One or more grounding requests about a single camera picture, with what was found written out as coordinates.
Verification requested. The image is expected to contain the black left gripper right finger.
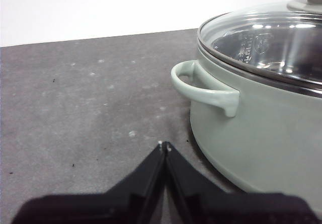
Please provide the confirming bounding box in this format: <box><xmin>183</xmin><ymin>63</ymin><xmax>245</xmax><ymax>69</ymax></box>
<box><xmin>165</xmin><ymin>142</ymin><xmax>320</xmax><ymax>224</ymax></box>

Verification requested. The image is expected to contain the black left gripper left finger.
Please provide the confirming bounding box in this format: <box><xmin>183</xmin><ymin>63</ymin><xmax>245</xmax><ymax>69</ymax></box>
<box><xmin>11</xmin><ymin>142</ymin><xmax>167</xmax><ymax>224</ymax></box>

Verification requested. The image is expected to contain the glass lid with green knob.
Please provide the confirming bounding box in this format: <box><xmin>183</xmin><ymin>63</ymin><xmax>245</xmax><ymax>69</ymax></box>
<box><xmin>197</xmin><ymin>0</ymin><xmax>322</xmax><ymax>95</ymax></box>

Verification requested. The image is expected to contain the pale green electric steamer pot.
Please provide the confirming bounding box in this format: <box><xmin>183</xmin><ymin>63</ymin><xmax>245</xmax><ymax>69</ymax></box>
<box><xmin>171</xmin><ymin>41</ymin><xmax>322</xmax><ymax>202</ymax></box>

